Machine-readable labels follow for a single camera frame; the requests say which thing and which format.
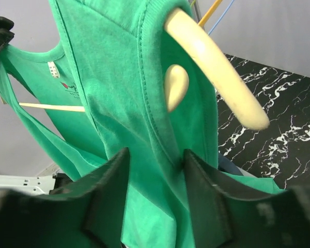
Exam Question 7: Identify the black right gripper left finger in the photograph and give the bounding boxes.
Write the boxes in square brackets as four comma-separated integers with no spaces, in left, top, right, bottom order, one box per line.
[49,148,130,247]

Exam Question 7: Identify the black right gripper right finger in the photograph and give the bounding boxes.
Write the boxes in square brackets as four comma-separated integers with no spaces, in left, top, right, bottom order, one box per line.
[183,149,289,247]

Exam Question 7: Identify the dark navy tank top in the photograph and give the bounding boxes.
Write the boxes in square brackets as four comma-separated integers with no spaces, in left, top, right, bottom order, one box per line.
[218,153,255,177]

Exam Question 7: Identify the cream curved wooden hanger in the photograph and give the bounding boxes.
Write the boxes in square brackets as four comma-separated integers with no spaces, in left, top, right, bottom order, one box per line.
[18,8,270,130]

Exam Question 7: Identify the green t-shirt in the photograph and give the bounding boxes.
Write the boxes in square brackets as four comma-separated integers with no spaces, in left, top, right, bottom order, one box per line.
[0,0,285,248]

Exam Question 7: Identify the blue wire hanger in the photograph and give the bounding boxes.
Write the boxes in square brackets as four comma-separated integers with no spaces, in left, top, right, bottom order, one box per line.
[208,0,236,37]

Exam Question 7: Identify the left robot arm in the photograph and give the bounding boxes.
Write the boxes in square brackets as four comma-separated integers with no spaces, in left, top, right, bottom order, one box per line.
[0,17,130,247]

